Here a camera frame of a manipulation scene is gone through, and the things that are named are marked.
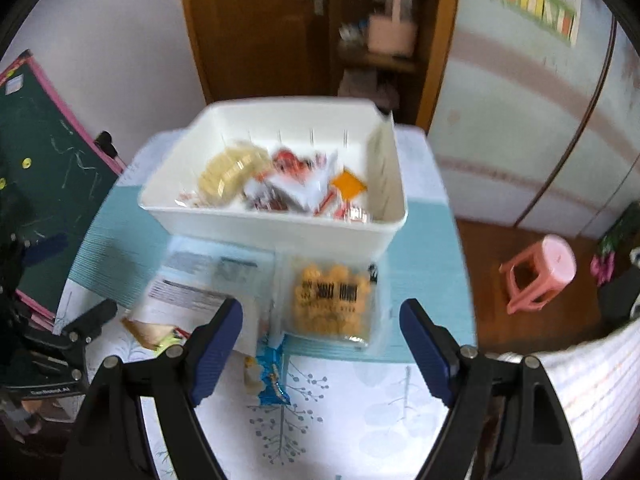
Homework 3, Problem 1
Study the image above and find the pink framed green chalkboard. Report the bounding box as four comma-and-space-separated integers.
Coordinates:
0, 50, 126, 321

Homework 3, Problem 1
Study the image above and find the blue white candy packet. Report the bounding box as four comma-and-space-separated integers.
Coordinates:
245, 332, 292, 407

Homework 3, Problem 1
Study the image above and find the floral sliding door wardrobe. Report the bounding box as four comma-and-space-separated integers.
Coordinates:
427, 0, 640, 241

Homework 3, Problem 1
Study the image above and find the brown wooden door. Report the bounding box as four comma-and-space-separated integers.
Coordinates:
177, 0, 341, 106

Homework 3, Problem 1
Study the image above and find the pink basket with handle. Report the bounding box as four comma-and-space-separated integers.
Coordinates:
367, 0, 418, 56

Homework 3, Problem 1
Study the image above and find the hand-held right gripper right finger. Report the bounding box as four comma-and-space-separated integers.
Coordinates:
399, 298, 583, 480

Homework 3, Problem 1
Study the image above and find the wall poster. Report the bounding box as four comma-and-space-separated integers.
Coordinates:
490, 0, 583, 48

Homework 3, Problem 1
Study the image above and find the brown wooden corner shelf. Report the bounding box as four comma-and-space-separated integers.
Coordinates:
330, 0, 463, 136

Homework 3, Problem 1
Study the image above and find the dark flowered bag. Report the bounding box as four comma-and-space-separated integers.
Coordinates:
590, 202, 640, 286

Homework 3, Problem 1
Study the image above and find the orange yellow snack packet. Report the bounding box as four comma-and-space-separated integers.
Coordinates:
330, 170, 368, 201

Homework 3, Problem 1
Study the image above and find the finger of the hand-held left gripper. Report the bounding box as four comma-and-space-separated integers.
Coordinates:
62, 299, 118, 346
27, 232, 70, 259

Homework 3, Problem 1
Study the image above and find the clear packet of orange puffs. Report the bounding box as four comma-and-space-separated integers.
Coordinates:
272, 255, 393, 353

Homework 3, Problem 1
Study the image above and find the white tree print tablecloth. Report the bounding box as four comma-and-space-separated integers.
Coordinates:
50, 125, 481, 480

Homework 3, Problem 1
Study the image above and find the teal striped table mat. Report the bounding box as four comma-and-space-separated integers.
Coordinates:
67, 182, 476, 363

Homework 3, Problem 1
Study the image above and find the white pink striped quilt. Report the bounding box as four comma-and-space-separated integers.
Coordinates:
500, 317, 640, 480

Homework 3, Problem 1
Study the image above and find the pink plastic stool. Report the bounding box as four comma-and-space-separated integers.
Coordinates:
499, 234, 578, 316

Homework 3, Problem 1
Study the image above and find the brown wafer packet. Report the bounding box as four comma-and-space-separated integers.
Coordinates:
120, 316, 183, 350

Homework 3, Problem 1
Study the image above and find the pale rice cracker packet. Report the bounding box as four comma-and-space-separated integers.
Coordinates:
197, 141, 273, 206

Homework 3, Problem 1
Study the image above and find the white plastic storage bin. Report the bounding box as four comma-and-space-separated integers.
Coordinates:
137, 99, 408, 256

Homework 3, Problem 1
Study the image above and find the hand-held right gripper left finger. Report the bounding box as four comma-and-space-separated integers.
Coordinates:
60, 297, 244, 480

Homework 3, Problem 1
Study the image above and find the large white blue snack bag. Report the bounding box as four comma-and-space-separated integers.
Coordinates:
132, 237, 278, 356

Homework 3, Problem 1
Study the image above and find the green snack packet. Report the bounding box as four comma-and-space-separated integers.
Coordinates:
155, 332, 186, 358

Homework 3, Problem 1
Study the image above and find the red white snack packet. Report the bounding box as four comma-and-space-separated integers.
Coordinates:
245, 147, 341, 213

